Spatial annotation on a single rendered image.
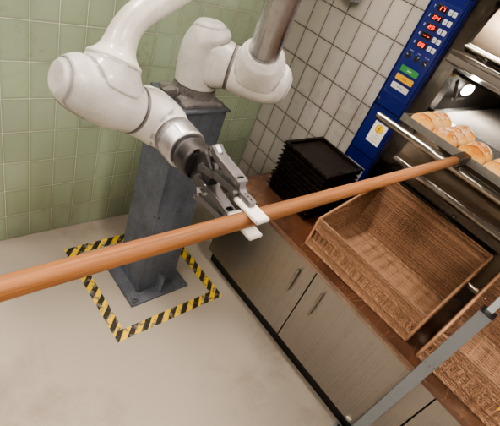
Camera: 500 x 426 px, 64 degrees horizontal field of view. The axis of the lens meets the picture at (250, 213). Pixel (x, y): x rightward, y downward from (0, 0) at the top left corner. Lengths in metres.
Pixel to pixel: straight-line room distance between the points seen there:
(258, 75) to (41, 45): 0.83
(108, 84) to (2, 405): 1.32
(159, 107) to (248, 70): 0.58
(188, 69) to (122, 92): 0.69
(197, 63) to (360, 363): 1.28
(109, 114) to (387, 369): 1.33
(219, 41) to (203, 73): 0.12
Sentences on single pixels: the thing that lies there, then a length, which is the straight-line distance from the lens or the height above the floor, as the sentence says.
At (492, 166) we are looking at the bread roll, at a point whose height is 1.22.
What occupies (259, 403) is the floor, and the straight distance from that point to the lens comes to 1.93.
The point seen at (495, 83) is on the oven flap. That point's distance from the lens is 1.71.
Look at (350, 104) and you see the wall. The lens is 2.14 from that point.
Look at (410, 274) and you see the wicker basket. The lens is 1.97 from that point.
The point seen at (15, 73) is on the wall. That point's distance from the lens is 1.79.
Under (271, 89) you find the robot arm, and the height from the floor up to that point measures 1.16.
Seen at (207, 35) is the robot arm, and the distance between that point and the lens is 1.41.
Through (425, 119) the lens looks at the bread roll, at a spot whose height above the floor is 1.22.
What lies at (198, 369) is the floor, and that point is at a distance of 1.91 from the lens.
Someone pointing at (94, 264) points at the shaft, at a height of 1.20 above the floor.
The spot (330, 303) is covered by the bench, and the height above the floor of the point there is 0.49.
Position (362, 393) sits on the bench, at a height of 0.28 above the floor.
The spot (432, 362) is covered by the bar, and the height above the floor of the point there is 0.69.
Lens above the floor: 1.62
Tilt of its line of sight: 36 degrees down
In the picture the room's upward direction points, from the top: 24 degrees clockwise
